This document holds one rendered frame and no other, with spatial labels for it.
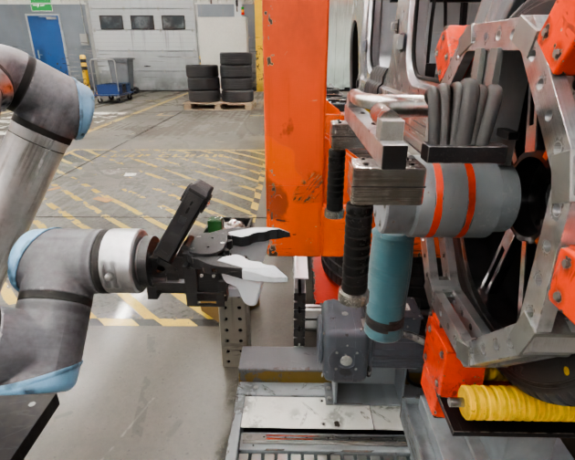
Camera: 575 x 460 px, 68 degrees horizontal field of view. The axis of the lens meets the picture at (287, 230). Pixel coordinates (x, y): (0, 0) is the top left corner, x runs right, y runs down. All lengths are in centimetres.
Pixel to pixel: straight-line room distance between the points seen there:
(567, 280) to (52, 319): 60
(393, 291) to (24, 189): 79
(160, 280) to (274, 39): 71
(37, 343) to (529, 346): 60
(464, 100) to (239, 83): 858
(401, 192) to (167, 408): 120
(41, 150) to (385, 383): 117
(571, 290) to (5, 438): 111
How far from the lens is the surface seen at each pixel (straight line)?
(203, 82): 918
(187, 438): 147
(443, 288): 96
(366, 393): 145
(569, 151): 54
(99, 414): 161
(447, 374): 90
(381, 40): 318
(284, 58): 113
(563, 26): 59
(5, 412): 127
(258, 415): 139
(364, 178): 53
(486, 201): 73
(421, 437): 129
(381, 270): 90
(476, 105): 56
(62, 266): 62
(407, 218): 71
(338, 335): 115
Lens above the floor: 108
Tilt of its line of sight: 23 degrees down
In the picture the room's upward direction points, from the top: straight up
